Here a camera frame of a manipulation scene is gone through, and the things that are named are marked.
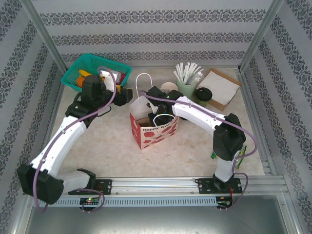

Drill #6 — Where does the slotted grey cable duct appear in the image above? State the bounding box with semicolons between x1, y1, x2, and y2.
33;196;217;207

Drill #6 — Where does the white napkin stack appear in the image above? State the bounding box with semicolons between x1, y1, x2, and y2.
195;70;241;104

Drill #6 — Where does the aluminium mounting rail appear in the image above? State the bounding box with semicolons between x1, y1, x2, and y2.
23;176;290;195

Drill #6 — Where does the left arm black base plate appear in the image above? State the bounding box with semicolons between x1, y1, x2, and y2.
68;179;113;195

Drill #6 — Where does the green black-lid coffee cup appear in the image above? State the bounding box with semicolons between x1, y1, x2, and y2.
195;87;213;107

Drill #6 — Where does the aluminium frame post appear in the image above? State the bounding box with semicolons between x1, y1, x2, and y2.
19;0;70;71
237;0;285;71

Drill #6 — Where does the mint green straw holder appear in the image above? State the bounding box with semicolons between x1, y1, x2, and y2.
176;79;197;97

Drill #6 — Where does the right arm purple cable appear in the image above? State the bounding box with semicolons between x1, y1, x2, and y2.
138;90;258;210

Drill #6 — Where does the green yellow candy bag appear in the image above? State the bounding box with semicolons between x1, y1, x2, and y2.
211;145;248;170

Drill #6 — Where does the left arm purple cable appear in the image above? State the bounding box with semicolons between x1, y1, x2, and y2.
33;65;120;213

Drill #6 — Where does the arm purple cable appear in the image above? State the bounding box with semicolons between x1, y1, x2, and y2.
33;65;120;213
138;90;258;210

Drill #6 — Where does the paper-wrapped straw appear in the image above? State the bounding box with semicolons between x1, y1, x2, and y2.
173;70;187;85
188;62;195;83
177;62;189;83
194;67;204;82

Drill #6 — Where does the white red-print paper bag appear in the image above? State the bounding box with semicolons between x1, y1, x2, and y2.
129;73;181;152

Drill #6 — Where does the teal plastic basket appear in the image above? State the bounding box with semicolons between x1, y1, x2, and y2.
60;53;132;95

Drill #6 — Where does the stack of paper cups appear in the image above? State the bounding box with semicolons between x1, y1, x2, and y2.
160;82;178;95

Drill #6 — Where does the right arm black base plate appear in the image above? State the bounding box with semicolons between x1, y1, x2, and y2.
196;177;243;195

